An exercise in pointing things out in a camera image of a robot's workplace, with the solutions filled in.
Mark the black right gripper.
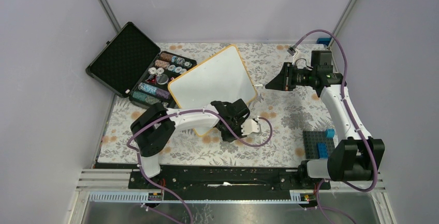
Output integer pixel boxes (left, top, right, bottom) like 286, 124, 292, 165
266, 62, 316, 92

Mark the yellow framed whiteboard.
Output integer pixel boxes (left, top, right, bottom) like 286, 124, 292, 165
168, 45, 257, 136

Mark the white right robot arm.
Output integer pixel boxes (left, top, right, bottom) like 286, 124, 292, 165
265, 51, 385, 189

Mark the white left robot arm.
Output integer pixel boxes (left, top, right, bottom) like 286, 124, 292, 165
130, 99, 260, 188

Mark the floral table mat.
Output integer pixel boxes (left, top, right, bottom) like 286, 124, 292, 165
95, 43, 334, 169

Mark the grey lego baseplate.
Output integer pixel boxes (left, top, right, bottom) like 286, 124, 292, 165
302, 129, 335, 160

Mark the light blue lego brick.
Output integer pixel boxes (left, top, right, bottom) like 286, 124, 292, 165
325, 129, 335, 139

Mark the black poker chip case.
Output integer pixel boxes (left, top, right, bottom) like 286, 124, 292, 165
85, 22, 197, 108

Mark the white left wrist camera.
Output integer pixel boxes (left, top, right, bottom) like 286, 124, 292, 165
241, 119, 261, 136

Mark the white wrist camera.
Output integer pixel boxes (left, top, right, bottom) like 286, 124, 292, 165
287, 46, 298, 56
241, 119, 261, 136

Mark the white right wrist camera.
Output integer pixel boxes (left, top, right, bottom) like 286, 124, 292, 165
287, 46, 298, 56

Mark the blue corner bracket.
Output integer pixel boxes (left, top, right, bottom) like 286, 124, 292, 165
316, 37, 332, 46

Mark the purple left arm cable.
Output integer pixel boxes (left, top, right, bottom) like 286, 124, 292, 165
126, 108, 274, 224

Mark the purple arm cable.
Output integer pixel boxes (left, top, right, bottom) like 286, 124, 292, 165
288, 29, 379, 224
126, 108, 274, 224

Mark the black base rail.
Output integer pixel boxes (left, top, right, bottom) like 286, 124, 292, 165
128, 165, 330, 194

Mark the white slotted cable duct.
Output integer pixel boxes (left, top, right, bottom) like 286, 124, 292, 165
89, 188, 308, 204

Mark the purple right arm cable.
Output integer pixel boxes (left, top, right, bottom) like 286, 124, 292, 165
288, 29, 379, 224

